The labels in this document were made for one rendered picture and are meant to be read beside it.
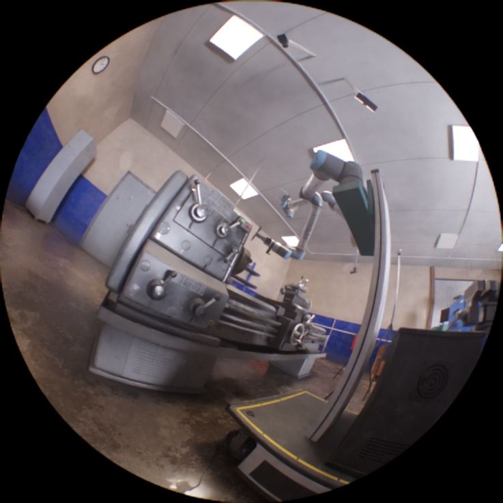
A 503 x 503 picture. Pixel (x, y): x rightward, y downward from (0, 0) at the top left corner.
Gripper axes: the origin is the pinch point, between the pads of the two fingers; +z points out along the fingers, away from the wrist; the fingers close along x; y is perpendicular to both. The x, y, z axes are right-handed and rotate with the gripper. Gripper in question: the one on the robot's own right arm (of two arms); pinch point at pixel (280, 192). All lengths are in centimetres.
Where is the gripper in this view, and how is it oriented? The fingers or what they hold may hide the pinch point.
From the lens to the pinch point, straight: 199.9
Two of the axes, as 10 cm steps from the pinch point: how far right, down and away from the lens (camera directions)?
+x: -7.5, 5.5, 3.6
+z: -6.5, -5.1, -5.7
